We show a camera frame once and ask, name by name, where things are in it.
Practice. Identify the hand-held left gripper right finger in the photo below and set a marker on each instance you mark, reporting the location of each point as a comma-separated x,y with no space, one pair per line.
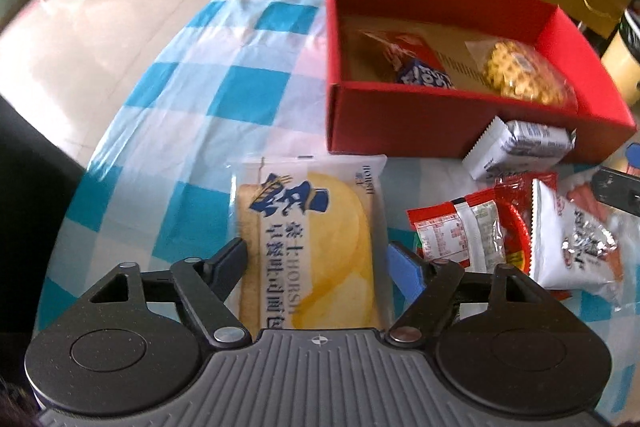
405,272

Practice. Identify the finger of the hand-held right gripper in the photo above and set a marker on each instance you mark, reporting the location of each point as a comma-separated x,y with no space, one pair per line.
617,184

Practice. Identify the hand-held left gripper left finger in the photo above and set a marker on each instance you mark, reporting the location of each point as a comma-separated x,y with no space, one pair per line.
232,263

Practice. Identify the white crinkled snack packet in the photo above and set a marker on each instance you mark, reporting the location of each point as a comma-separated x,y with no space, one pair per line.
570,247

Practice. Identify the yellow bread packet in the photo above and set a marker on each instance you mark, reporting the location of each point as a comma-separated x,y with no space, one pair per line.
310,247

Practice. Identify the red cardboard box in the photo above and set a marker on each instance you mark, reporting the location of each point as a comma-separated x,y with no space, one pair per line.
425,122

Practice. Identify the clear sausage packet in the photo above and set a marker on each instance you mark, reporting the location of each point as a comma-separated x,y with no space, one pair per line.
614,252

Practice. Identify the white wafer packet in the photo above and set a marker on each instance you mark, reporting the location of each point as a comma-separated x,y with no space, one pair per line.
520,147

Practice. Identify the yellow bin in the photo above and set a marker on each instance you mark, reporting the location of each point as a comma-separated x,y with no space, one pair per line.
622,67

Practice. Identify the clear waffle cookie packet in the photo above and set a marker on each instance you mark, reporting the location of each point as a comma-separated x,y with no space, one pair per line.
520,69

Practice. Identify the blue white checked tablecloth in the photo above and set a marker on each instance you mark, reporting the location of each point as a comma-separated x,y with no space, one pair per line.
210,107

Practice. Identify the dark furniture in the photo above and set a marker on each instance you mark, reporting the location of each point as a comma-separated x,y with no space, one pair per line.
35,207

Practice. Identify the red blue snack packet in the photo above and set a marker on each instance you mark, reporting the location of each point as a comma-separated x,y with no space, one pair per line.
412,62

